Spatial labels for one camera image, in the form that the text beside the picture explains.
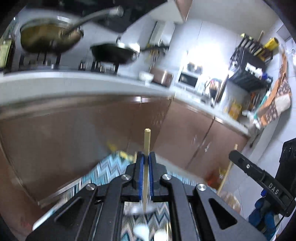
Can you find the brown kitchen cabinet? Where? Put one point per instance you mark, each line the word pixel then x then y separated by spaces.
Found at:
pixel 50 142

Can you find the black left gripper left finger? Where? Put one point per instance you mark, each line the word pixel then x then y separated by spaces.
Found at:
pixel 95 212

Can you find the white bowl on counter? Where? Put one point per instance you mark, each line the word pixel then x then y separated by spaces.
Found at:
pixel 146 77

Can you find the zigzag woven placemat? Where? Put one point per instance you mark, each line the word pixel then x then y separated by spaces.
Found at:
pixel 106 170

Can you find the white kitchen countertop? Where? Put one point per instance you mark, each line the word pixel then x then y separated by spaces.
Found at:
pixel 32 84

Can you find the gas stove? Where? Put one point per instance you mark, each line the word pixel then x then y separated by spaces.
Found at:
pixel 50 62

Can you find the black dish rack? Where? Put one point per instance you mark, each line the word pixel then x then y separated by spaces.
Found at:
pixel 247 68

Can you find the black wok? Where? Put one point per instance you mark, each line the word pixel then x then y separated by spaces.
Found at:
pixel 120 53

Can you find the brown pot on counter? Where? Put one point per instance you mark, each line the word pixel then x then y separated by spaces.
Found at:
pixel 161 77

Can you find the white microwave oven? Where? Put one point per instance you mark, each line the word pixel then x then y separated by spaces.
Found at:
pixel 187 80

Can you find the steel frying pan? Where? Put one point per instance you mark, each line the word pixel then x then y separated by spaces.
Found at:
pixel 57 36

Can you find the patterned orange cloth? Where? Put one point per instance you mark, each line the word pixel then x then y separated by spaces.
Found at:
pixel 278 101

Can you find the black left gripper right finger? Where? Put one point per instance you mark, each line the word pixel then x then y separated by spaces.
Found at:
pixel 196 212

